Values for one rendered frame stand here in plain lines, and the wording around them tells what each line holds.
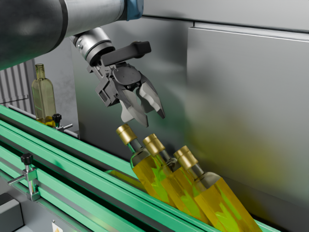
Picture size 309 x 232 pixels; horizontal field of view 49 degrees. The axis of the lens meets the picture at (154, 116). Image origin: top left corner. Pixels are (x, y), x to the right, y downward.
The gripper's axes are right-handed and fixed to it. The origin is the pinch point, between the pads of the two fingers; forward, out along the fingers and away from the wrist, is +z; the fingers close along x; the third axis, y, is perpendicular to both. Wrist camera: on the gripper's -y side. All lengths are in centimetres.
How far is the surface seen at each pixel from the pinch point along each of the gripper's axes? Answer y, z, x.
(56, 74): 180, -122, -118
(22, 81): 181, -125, -87
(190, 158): -1.6, 11.8, 0.6
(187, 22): -12.1, -13.5, -14.8
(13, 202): 48, -8, 17
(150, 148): 5.2, 4.9, 1.9
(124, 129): 9.5, -2.9, 1.0
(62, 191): 26.0, 0.0, 14.0
